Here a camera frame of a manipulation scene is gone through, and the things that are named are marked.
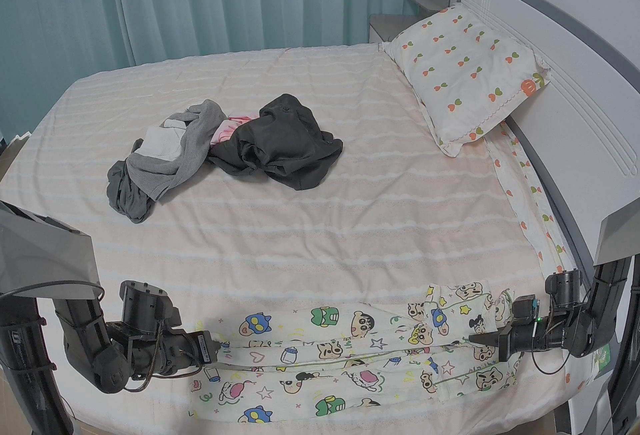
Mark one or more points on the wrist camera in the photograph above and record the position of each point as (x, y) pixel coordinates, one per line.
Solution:
(170, 315)
(526, 309)

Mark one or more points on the white printed pyjama top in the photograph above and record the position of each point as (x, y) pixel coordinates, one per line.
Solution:
(350, 363)

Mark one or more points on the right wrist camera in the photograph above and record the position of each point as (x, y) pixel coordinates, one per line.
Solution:
(526, 309)

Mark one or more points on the pink garment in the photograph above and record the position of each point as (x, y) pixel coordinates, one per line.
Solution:
(226, 127)

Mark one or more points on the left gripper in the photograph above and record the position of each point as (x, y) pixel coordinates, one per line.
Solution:
(202, 348)

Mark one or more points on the white printed pillow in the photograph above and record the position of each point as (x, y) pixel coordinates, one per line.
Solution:
(465, 72)

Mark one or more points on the grey bedside table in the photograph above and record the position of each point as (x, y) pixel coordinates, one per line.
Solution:
(392, 25)

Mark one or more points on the bed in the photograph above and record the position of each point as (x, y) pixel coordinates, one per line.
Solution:
(325, 233)

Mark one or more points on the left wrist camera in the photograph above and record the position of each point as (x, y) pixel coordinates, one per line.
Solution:
(170, 315)

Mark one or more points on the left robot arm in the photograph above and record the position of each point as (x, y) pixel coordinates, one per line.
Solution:
(45, 253)

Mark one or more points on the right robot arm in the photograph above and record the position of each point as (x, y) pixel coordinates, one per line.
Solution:
(612, 243)

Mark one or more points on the light grey garment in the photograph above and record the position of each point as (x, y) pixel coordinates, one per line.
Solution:
(195, 143)

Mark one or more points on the black garment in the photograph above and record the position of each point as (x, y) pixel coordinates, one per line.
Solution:
(285, 143)

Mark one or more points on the dark grey garment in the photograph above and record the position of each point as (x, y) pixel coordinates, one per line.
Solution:
(125, 193)

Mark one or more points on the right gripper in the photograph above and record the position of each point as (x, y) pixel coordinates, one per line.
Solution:
(520, 340)

